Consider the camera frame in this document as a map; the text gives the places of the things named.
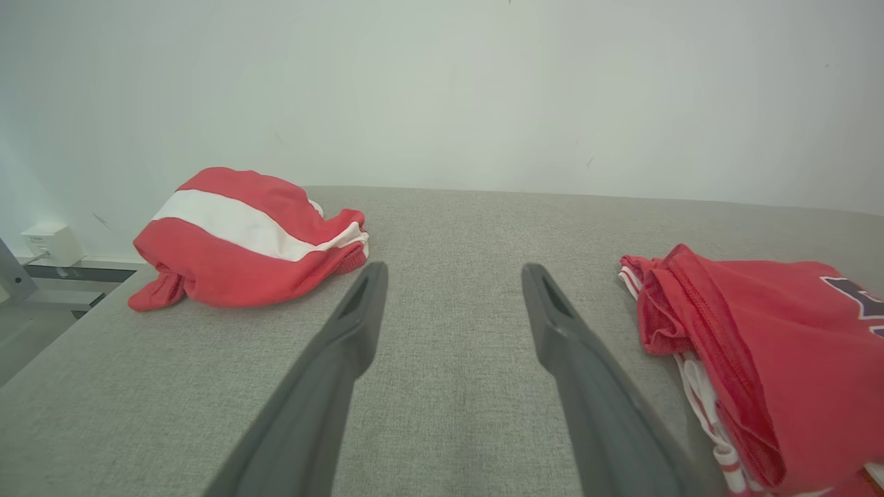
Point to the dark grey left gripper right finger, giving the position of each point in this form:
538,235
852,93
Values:
594,407

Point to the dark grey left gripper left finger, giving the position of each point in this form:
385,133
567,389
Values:
311,407

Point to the red shorts with white stripe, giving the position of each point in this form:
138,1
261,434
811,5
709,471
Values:
228,269

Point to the red white basketball jersey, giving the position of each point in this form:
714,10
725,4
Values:
780,345

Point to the white wall baseboard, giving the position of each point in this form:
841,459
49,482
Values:
90,266

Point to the white wall power adapter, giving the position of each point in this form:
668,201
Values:
54,243

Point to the grey metal frame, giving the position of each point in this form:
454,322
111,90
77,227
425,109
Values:
14,276

